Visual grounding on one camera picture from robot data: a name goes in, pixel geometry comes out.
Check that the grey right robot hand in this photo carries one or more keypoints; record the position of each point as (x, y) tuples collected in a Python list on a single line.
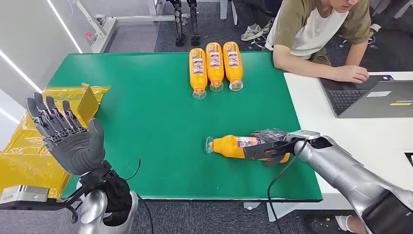
[(272, 137)]

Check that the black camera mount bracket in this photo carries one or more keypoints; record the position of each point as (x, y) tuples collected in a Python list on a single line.
[(58, 205)]

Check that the black robot legs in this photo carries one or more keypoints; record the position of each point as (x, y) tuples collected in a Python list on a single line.
[(187, 22)]

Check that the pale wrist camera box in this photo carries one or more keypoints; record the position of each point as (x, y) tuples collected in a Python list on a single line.
[(303, 134), (22, 193)]

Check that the grey sneaker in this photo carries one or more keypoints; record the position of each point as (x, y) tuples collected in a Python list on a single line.
[(251, 33)]

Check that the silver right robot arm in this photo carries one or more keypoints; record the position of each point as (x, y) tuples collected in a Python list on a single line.
[(338, 168)]

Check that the person's right hand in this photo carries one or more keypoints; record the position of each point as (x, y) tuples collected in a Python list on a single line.
[(351, 74)]

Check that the green table mat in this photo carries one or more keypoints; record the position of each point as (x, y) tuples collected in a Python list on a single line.
[(145, 113)]

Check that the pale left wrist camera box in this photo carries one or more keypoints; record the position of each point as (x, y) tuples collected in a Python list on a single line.
[(22, 193)]

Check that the grey laptop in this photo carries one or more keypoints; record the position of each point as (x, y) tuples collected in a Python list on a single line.
[(374, 100)]

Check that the orange juice bottle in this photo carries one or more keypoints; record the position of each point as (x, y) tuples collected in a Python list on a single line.
[(233, 63), (227, 147), (197, 69), (215, 64)]

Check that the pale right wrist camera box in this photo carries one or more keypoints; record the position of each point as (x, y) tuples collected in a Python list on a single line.
[(303, 134)]

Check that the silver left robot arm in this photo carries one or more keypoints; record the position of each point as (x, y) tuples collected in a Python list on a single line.
[(96, 206)]

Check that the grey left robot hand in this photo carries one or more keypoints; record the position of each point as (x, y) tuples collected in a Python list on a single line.
[(72, 148)]

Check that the person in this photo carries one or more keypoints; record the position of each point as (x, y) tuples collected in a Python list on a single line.
[(309, 29)]

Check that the white metal frame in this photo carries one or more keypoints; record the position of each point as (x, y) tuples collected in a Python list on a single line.
[(105, 30)]

